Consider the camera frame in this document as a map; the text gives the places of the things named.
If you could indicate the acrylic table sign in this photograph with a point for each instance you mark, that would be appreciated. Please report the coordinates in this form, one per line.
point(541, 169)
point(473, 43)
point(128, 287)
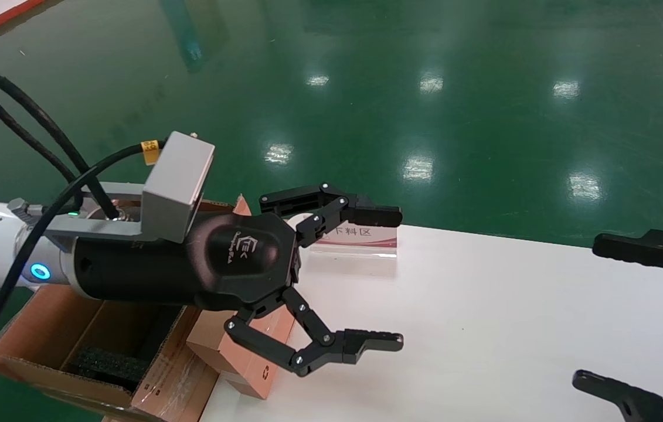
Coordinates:
point(366, 240)

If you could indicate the large open cardboard box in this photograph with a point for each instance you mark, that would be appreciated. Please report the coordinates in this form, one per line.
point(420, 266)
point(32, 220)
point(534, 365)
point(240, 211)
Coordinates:
point(44, 328)

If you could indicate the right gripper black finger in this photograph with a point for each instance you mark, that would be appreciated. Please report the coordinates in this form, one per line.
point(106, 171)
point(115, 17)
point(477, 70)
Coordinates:
point(636, 249)
point(636, 401)

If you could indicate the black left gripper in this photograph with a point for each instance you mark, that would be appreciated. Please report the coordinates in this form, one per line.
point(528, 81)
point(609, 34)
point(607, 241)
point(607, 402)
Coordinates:
point(237, 258)

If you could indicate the small brown cardboard box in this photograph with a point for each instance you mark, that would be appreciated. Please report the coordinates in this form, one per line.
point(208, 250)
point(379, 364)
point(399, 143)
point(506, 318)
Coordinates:
point(249, 366)

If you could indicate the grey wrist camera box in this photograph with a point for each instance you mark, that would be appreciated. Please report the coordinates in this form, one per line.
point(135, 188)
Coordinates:
point(179, 181)

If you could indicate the flat black foam pad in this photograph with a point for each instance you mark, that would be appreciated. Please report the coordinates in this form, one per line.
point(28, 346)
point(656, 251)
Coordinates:
point(108, 364)

